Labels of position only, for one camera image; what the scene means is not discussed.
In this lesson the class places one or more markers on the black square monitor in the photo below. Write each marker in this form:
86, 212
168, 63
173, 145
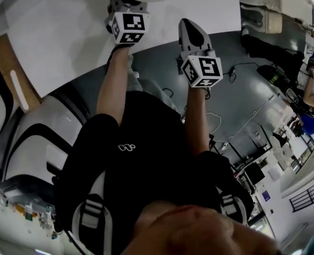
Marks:
255, 174

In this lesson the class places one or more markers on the person's right forearm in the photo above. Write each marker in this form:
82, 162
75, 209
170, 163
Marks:
196, 121

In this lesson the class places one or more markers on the white carved stool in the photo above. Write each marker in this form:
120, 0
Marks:
272, 20

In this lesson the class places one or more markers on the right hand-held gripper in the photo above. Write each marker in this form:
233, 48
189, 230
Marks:
203, 72

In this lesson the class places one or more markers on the person's black shirt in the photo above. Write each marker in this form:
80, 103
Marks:
151, 169

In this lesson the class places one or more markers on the person's grey trousers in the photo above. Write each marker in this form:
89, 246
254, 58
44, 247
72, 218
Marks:
151, 89

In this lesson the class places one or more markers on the person's face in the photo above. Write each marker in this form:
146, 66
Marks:
199, 232

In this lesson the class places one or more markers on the brown cardboard box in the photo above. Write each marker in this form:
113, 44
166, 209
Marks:
2, 57

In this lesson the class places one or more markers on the person's left forearm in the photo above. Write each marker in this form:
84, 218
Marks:
111, 89

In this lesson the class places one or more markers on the white drawer desk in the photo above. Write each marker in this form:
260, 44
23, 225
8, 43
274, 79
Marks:
66, 49

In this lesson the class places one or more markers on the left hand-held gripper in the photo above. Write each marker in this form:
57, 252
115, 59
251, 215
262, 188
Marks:
130, 23

